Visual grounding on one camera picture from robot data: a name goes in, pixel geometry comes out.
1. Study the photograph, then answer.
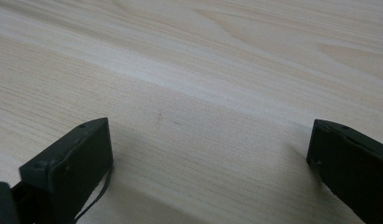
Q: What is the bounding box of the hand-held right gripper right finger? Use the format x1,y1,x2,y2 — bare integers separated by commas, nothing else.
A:
305,119,383,224

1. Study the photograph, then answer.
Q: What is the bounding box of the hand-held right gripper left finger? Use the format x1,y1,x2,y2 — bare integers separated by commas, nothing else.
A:
11,117,115,224

